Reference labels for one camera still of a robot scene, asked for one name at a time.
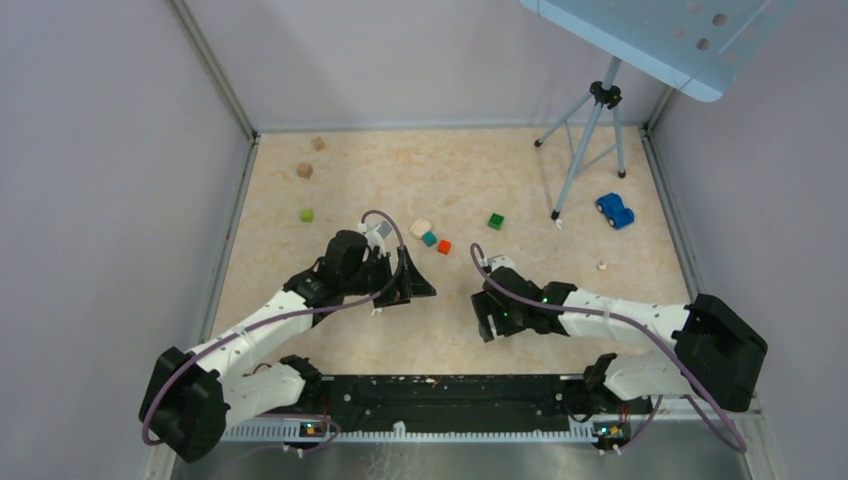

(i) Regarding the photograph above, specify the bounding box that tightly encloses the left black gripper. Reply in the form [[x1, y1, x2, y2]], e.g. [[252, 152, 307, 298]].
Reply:
[[342, 245, 436, 308]]

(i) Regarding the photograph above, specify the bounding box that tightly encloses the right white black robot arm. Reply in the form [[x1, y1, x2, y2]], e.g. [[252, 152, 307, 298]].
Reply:
[[472, 265, 768, 412]]

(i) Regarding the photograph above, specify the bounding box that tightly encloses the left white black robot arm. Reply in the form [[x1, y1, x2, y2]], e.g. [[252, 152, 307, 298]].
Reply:
[[139, 229, 437, 462]]

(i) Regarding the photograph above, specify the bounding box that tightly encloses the teal small cube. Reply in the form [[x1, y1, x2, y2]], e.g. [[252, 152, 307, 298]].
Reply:
[[421, 231, 438, 248]]

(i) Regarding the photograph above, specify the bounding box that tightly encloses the beige rounded block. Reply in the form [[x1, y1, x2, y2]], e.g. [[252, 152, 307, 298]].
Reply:
[[410, 218, 432, 239]]

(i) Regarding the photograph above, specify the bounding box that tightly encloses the orange-red small cube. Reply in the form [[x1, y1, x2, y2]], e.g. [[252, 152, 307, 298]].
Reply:
[[437, 240, 452, 255]]

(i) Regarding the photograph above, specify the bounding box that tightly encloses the dark green toy brick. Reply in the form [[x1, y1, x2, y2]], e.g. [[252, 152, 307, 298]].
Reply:
[[487, 213, 505, 231]]

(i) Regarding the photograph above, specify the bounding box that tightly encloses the light green small cube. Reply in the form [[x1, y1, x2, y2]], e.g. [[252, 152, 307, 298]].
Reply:
[[299, 209, 315, 223]]

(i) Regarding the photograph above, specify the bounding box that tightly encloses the blue toy car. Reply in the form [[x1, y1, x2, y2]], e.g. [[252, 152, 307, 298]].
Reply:
[[595, 192, 635, 229]]

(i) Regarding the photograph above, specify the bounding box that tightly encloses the near wooden cube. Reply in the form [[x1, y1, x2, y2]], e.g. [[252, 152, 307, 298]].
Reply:
[[296, 162, 314, 179]]

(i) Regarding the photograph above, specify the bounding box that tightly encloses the grey tripod stand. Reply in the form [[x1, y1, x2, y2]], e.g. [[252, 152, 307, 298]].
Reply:
[[533, 56, 627, 230]]

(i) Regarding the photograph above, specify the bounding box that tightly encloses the light blue perforated panel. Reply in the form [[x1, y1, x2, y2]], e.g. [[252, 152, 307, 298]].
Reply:
[[522, 0, 797, 103]]

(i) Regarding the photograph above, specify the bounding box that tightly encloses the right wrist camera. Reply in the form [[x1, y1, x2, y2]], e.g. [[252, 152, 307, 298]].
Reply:
[[482, 255, 516, 273]]

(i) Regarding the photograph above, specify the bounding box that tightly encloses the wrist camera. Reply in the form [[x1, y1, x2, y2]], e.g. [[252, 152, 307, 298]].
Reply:
[[482, 255, 516, 273], [358, 221, 393, 240]]

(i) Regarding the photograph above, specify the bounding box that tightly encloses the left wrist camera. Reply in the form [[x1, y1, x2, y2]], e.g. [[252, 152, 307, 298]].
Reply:
[[358, 221, 393, 240]]

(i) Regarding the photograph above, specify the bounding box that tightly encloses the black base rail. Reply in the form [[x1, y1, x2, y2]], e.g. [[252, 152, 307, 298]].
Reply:
[[284, 374, 654, 439]]

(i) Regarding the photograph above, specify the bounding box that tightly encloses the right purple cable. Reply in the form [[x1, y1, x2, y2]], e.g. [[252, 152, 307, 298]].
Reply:
[[469, 243, 749, 454]]

